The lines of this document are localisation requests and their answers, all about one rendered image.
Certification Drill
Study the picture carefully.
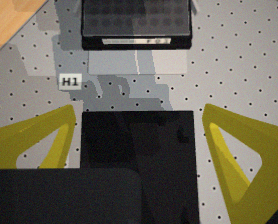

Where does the grey perforated base plate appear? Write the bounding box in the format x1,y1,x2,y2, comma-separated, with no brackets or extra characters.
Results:
0,0,278,224

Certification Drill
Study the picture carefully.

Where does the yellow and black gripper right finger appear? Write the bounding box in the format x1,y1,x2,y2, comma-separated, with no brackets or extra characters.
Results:
202,103,278,224

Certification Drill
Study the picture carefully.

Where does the grey well plate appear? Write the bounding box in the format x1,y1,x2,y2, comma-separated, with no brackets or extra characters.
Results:
80,0,193,51

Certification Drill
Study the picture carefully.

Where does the grey slotted shelf rack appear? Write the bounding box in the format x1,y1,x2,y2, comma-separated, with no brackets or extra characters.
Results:
88,0,200,76

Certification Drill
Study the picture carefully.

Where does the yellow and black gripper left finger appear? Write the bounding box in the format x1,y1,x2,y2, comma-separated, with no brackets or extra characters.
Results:
0,104,76,169

